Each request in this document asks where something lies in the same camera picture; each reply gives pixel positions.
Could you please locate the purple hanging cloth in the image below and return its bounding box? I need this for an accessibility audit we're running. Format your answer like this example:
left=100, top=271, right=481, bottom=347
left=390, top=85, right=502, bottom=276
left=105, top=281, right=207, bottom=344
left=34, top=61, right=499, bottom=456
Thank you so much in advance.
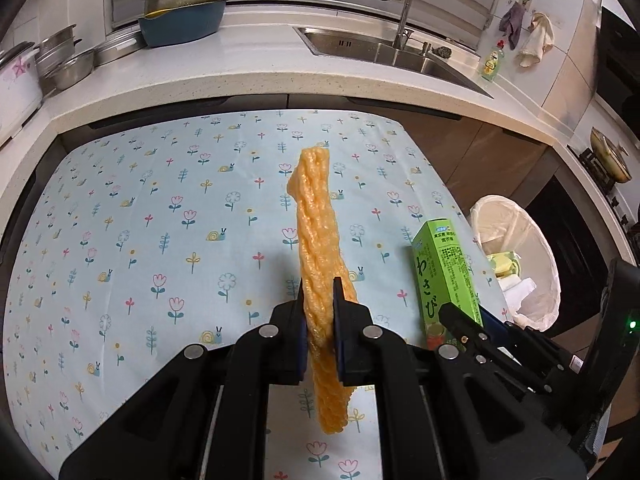
left=498, top=2, right=524, bottom=51

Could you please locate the black gas stove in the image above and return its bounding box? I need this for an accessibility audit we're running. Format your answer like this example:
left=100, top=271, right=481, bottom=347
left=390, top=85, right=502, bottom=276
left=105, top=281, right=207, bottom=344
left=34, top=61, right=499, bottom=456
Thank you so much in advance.
left=580, top=145, right=640, bottom=231

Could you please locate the floral tablecloth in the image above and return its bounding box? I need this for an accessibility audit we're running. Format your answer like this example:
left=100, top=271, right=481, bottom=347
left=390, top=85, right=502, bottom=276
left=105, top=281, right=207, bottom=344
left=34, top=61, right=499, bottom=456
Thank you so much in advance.
left=2, top=109, right=506, bottom=480

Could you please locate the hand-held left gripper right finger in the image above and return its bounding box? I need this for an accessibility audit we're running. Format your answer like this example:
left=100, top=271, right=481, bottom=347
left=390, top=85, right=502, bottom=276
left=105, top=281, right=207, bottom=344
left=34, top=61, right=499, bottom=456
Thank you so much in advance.
left=332, top=277, right=586, bottom=480

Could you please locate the steel sink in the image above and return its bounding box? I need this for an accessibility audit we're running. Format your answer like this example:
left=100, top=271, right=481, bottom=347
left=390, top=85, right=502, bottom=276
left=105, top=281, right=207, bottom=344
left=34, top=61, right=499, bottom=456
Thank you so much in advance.
left=293, top=26, right=495, bottom=98

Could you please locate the blue basin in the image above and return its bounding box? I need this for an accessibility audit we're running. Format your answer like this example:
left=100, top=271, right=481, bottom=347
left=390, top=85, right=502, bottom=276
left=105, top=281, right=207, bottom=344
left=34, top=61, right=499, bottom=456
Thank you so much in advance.
left=137, top=0, right=227, bottom=48

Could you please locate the chrome faucet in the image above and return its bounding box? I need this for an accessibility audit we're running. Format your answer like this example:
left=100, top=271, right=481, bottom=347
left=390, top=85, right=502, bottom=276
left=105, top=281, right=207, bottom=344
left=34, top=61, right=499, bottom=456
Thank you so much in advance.
left=356, top=0, right=417, bottom=51

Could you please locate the trash bin with white liner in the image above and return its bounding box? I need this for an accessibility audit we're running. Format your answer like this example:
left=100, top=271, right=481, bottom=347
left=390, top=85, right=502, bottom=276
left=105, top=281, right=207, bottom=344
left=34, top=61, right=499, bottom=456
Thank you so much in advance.
left=469, top=195, right=560, bottom=332

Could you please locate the cream hanging cloth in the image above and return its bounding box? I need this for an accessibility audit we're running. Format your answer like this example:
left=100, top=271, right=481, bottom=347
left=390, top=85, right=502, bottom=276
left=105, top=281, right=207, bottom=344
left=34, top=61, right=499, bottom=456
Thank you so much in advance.
left=516, top=11, right=556, bottom=68

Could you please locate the white rice cooker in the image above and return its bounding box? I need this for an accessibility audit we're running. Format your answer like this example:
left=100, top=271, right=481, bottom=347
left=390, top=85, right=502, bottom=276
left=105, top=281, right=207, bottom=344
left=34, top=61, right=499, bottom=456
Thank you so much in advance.
left=0, top=42, right=43, bottom=136

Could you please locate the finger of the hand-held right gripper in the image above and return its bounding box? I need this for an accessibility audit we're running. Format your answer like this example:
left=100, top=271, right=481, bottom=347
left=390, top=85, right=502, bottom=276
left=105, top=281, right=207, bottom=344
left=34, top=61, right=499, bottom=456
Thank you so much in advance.
left=480, top=307, right=581, bottom=376
left=437, top=302, right=556, bottom=396

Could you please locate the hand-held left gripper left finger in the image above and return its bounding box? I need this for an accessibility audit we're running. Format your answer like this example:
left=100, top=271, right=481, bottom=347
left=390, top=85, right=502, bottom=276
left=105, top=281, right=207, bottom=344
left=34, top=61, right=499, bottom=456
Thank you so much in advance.
left=60, top=285, right=308, bottom=480

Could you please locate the orange fried dough strip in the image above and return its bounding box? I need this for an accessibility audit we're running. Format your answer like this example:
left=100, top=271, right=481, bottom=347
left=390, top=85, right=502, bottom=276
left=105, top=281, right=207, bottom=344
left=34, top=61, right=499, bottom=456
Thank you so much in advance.
left=286, top=144, right=362, bottom=436

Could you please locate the yellow wok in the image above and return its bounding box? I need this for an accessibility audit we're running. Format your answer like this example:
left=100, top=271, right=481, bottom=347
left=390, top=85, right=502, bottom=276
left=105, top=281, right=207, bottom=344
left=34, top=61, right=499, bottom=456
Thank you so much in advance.
left=590, top=126, right=633, bottom=184

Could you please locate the green dish soap bottle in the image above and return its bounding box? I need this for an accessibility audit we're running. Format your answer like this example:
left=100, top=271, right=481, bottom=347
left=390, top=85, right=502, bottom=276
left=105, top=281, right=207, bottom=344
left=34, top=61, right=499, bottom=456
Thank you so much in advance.
left=480, top=40, right=507, bottom=82

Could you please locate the green cardboard box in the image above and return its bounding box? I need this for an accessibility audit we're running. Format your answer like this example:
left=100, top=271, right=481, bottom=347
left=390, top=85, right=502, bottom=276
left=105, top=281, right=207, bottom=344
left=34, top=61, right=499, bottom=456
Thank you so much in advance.
left=412, top=218, right=483, bottom=351

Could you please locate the steel pan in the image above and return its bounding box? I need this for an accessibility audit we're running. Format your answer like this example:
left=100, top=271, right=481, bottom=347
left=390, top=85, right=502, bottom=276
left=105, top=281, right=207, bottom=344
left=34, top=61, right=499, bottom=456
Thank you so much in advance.
left=92, top=30, right=146, bottom=67

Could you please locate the steel stacked pot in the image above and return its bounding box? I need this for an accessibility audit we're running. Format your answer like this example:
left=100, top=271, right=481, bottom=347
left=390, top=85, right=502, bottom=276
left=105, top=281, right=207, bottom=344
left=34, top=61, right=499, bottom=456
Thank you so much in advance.
left=32, top=24, right=83, bottom=78

